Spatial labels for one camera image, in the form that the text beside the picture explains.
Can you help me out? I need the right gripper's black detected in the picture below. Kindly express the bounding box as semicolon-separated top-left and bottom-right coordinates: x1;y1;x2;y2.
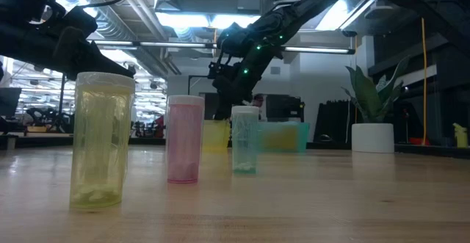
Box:
212;74;258;121

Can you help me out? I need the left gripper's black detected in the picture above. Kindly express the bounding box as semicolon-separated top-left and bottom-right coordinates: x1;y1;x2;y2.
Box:
0;4;136;79

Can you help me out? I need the small teal pill bottle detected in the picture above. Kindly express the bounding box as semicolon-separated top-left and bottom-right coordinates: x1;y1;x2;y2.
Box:
231;105;260;175

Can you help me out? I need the pink pill bottle white lid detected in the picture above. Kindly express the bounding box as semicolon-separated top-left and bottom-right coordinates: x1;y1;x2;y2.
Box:
165;95;206;184

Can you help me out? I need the yellow-green pill bottle white lid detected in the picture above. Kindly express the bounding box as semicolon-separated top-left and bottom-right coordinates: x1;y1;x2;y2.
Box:
69;71;136;211

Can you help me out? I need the translucent yellow plastic bin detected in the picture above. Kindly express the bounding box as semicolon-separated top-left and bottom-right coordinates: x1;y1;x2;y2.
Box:
202;120;232;154

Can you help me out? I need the translucent teal plastic bin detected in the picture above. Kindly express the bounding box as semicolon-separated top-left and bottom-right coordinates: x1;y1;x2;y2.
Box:
258;121;311;153

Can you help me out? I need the long light bar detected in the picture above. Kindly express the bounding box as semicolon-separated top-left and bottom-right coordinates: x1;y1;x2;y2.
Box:
95;40;356;55

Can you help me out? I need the black screen on desk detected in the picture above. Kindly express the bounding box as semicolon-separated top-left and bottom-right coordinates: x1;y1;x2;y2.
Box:
266;95;305;123

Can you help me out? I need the black monitor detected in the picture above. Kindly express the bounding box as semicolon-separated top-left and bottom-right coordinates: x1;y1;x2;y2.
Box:
0;87;22;118

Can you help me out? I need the green plant in white pot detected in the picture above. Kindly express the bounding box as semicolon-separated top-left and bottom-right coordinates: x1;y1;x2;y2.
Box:
341;55;411;154

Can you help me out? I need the yellow-green spray bottle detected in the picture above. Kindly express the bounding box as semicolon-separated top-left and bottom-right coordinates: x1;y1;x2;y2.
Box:
452;122;469;148

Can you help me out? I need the yellow hanging cable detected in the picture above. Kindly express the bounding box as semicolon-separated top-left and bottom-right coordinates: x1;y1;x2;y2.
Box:
421;17;429;145

